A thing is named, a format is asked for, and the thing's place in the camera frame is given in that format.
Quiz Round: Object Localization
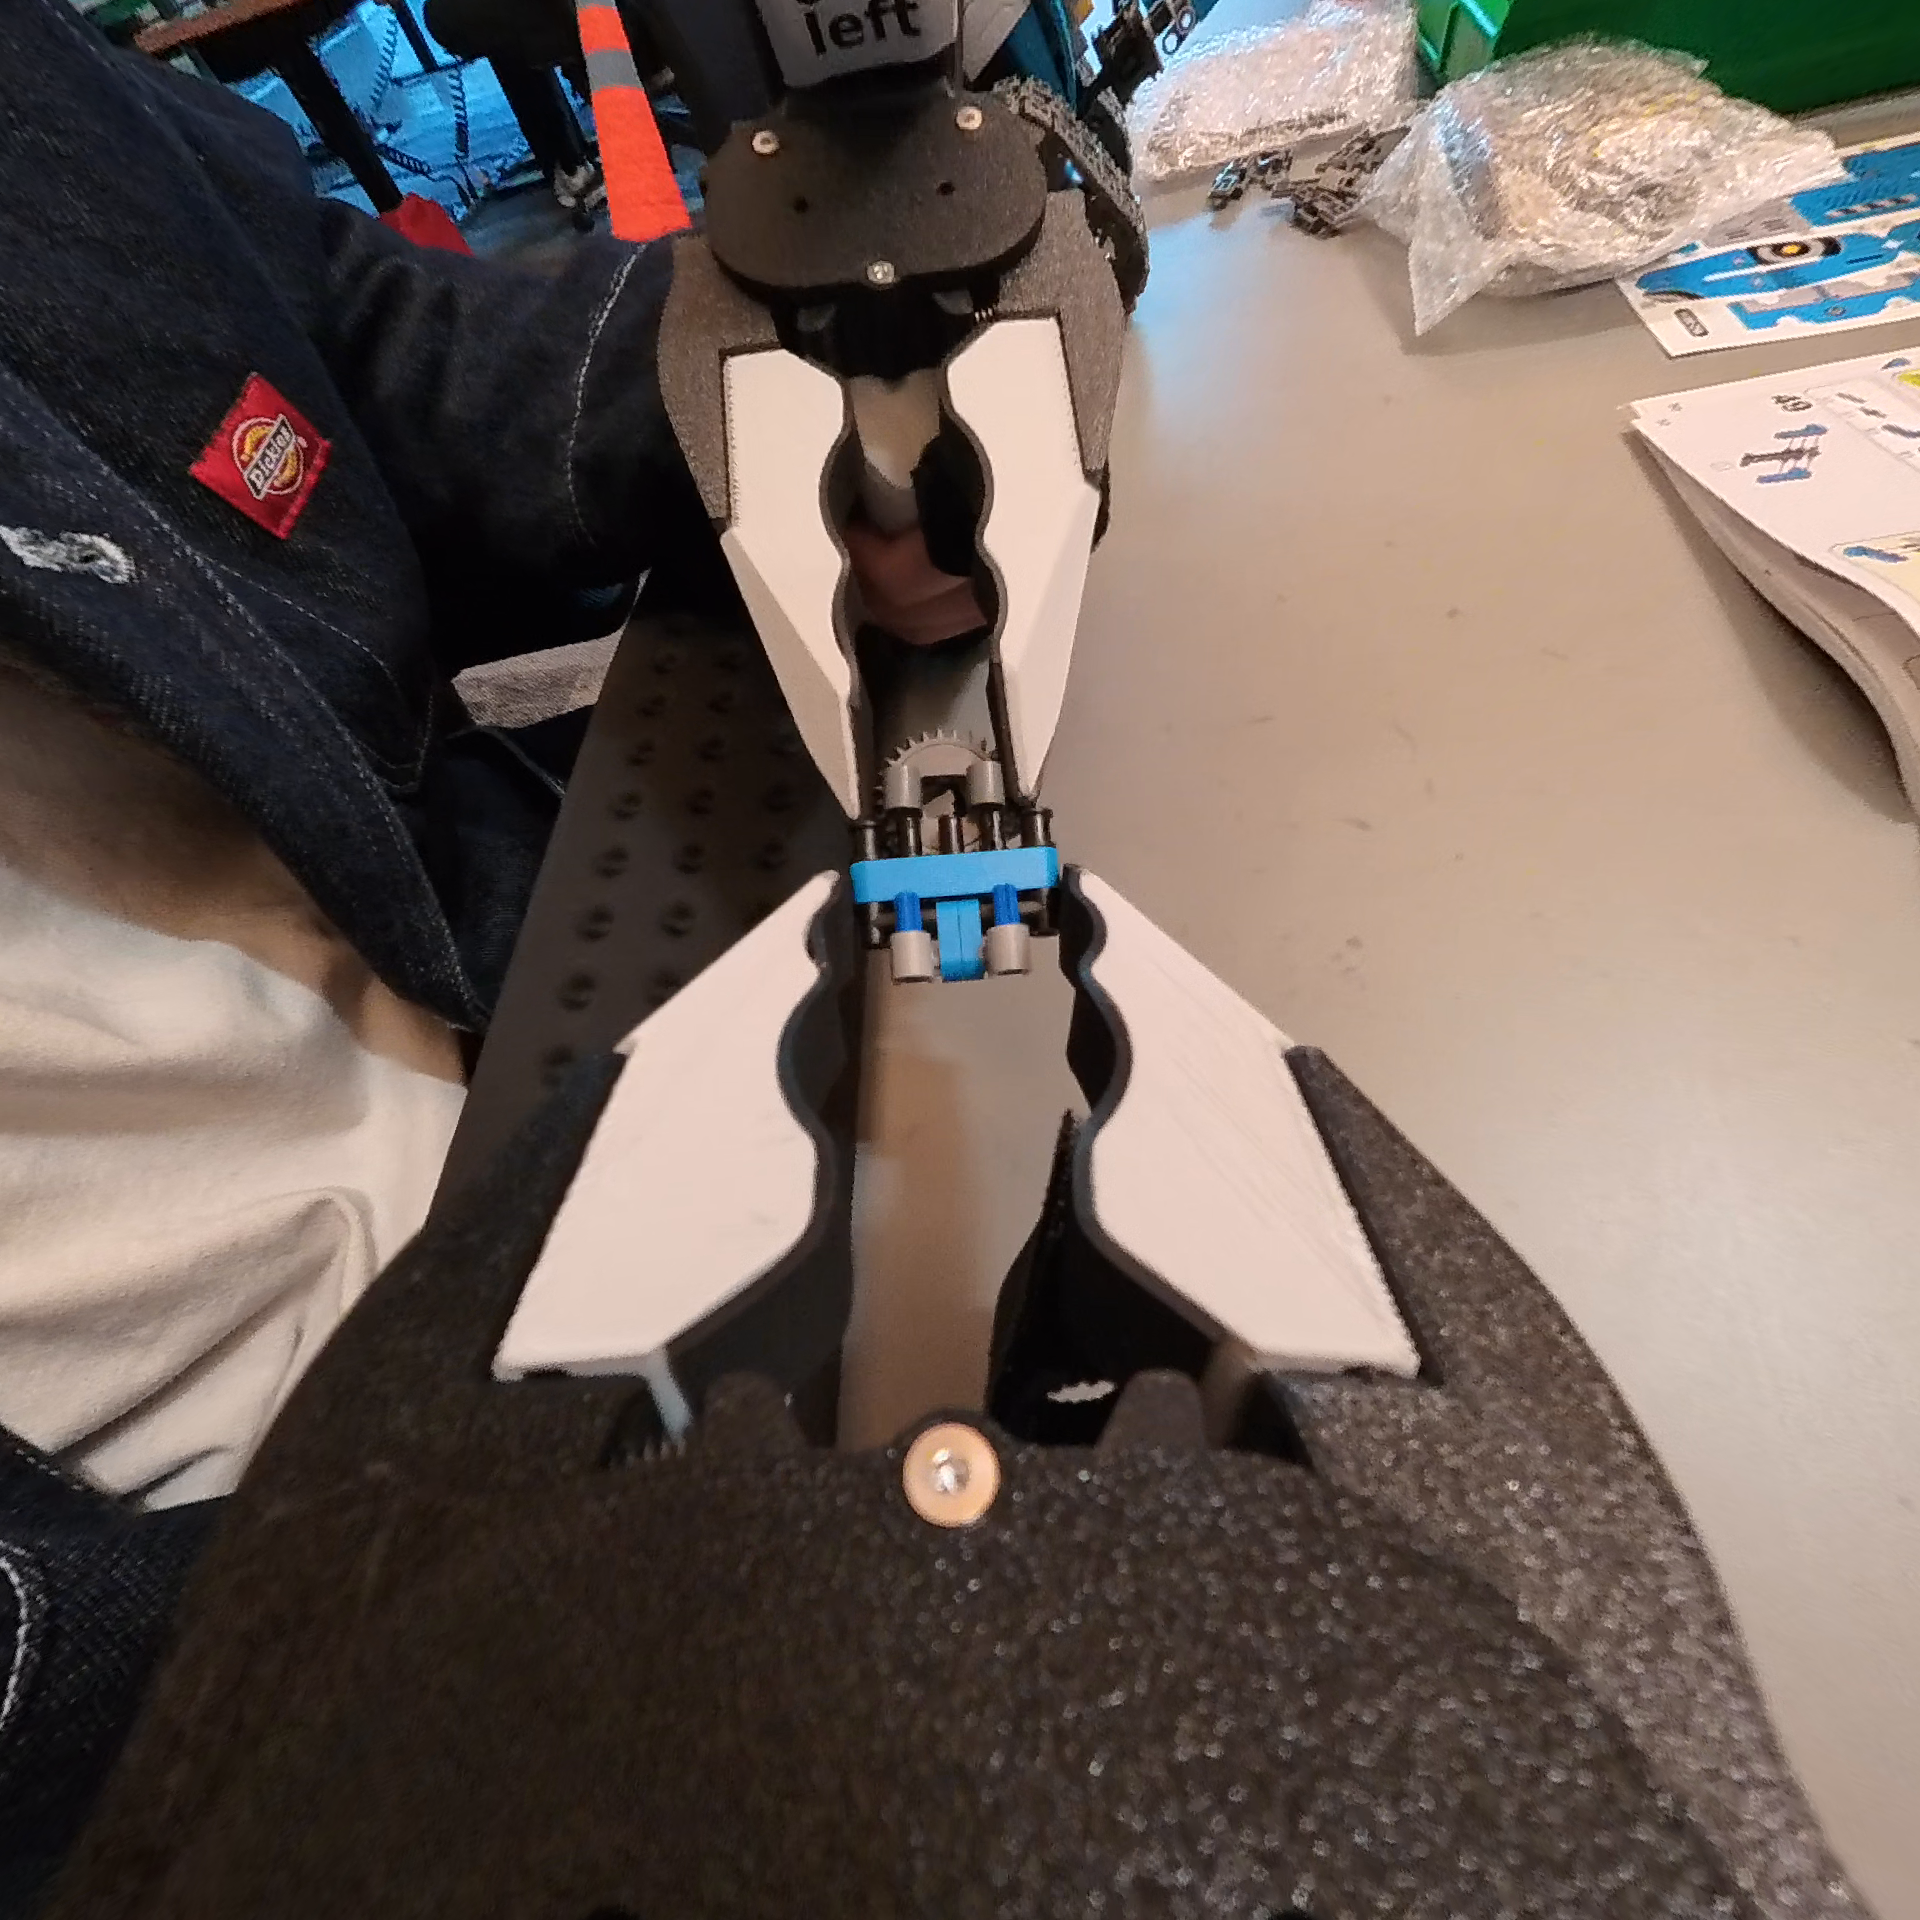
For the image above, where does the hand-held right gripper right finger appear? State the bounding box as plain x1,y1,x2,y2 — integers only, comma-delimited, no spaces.
1066,872,1425,1388

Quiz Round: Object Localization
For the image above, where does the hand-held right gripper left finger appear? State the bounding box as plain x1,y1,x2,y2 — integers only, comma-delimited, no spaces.
496,872,858,1388

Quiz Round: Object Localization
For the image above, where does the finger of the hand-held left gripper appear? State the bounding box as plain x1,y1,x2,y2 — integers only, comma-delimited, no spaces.
720,346,903,811
960,316,1106,799

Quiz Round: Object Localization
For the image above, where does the black gear brick assembly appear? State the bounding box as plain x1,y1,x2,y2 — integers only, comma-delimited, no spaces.
848,737,1067,985

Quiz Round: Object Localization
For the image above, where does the person's left forearm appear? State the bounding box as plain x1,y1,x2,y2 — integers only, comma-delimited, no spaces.
317,198,707,617

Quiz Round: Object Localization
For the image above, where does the grey desk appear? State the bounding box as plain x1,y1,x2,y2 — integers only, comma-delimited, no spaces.
842,92,1920,1920

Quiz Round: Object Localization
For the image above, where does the person's left hand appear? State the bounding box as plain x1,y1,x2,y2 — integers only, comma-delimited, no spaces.
842,513,993,647

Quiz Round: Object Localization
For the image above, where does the orange traffic cone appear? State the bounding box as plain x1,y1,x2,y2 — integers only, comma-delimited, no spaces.
571,0,697,243

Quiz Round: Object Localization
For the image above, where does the black studded mat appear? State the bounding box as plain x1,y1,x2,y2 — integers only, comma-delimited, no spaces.
450,615,878,1203

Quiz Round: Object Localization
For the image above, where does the clear plastic bag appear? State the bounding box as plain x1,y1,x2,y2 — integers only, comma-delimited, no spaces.
1128,0,1418,187
1398,36,1838,331

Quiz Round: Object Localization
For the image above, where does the person's white shirt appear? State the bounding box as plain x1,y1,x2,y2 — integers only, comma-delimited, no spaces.
0,678,475,1510

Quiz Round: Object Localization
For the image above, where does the person's denim jacket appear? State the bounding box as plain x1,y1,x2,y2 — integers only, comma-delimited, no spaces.
0,0,602,1920

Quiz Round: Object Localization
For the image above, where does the building instruction booklet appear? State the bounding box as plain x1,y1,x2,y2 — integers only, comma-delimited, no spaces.
1631,346,1920,811

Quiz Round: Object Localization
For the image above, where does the blue sticker sheet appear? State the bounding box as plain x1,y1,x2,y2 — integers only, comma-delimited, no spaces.
1622,135,1920,362

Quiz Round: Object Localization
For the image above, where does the green plastic bin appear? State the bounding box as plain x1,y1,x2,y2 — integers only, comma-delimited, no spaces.
1410,0,1920,116

